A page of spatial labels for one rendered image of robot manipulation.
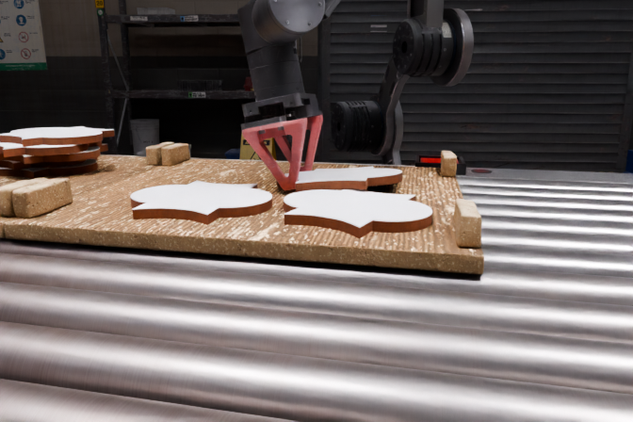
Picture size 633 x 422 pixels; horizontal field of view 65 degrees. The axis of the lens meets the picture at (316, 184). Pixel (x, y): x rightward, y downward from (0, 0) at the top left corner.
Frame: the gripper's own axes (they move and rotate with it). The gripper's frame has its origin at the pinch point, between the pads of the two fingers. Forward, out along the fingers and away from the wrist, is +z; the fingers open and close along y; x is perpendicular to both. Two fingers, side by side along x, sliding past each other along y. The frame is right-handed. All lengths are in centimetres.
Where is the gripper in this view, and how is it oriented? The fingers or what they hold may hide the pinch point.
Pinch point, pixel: (296, 176)
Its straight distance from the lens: 57.7
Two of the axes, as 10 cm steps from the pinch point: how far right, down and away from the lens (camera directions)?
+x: -9.7, 1.6, 2.0
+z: 1.9, 9.7, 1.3
